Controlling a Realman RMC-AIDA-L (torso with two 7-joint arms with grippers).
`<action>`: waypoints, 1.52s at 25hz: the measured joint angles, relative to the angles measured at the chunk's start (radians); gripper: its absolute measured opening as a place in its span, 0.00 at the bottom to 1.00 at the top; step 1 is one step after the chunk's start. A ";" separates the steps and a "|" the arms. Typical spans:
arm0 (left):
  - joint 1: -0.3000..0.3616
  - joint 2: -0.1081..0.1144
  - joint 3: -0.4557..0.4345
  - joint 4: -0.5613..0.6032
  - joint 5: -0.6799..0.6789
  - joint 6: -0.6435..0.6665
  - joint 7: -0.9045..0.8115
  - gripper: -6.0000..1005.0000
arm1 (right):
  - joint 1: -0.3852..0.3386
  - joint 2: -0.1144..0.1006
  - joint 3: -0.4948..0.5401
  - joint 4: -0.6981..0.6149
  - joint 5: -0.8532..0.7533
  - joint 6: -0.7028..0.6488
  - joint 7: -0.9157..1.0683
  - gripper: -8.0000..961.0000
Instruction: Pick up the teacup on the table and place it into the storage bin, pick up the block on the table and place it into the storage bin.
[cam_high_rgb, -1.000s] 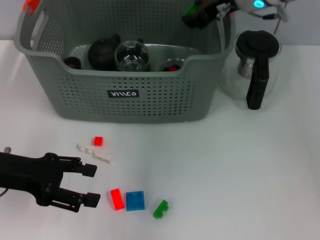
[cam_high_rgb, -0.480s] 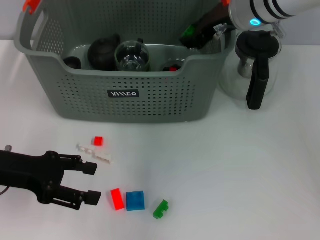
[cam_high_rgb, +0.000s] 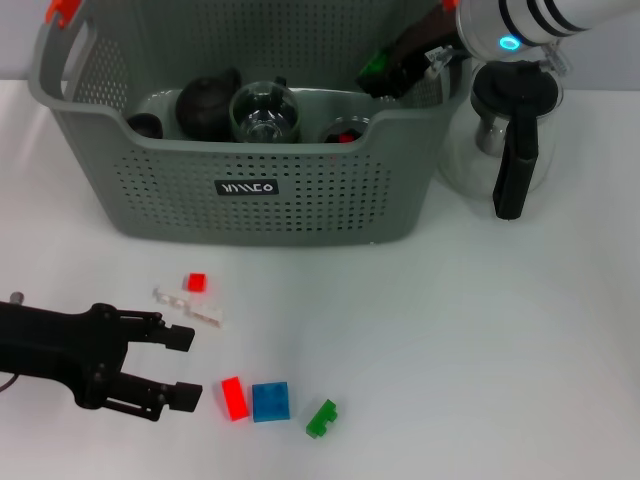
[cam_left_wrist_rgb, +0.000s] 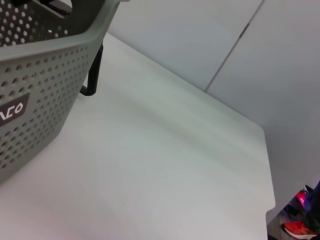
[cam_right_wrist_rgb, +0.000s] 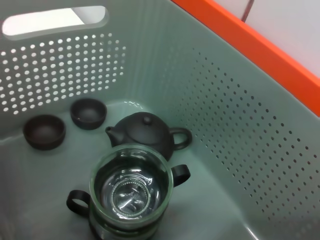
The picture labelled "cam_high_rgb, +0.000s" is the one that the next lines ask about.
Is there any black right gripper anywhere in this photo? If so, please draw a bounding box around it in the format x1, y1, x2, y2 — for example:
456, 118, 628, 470
355, 8, 470, 100

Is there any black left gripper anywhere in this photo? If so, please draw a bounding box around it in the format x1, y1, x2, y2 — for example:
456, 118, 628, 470
0, 299, 205, 422

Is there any green rectangular brick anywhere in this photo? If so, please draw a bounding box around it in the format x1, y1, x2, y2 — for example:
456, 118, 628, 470
366, 49, 391, 77

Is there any glass teacup black sleeve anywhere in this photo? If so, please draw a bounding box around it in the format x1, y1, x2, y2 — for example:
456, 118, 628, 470
228, 74, 303, 145
319, 115, 372, 144

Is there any green L-shaped brick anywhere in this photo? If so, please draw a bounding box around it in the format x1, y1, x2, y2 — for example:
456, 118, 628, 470
305, 398, 339, 440

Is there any grey perforated storage bin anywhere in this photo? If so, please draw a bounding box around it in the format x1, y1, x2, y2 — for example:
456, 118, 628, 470
27, 0, 474, 249

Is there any bright red rectangular brick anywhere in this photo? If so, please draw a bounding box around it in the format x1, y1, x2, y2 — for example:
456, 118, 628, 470
221, 377, 250, 422

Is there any blue square brick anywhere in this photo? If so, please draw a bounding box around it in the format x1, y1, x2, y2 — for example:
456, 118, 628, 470
251, 381, 291, 424

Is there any black clay teapot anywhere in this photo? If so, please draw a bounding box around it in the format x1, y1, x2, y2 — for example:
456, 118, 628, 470
174, 65, 244, 142

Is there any small black clay cup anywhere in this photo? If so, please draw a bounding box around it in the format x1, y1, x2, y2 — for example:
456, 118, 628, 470
126, 113, 164, 140

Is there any glass teapot black handle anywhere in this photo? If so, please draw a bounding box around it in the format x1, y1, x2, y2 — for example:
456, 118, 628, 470
438, 59, 565, 221

